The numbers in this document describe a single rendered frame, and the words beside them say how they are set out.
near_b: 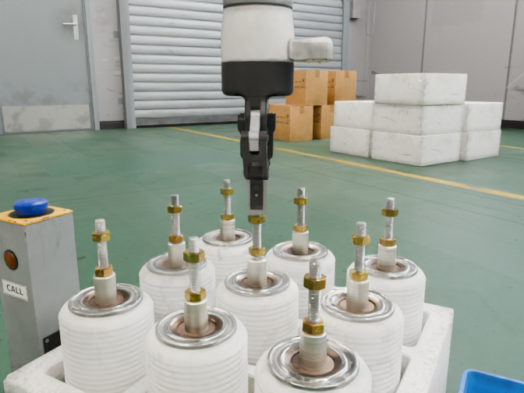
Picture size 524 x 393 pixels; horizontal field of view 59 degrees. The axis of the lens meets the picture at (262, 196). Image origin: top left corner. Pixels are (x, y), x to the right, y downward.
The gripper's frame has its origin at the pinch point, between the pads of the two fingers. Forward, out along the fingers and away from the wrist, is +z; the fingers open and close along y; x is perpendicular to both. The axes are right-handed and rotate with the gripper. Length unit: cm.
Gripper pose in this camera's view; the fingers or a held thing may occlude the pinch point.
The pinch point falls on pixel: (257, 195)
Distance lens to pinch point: 51.6
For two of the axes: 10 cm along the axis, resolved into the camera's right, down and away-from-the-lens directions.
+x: 10.0, 0.2, -0.4
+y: -0.5, 2.3, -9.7
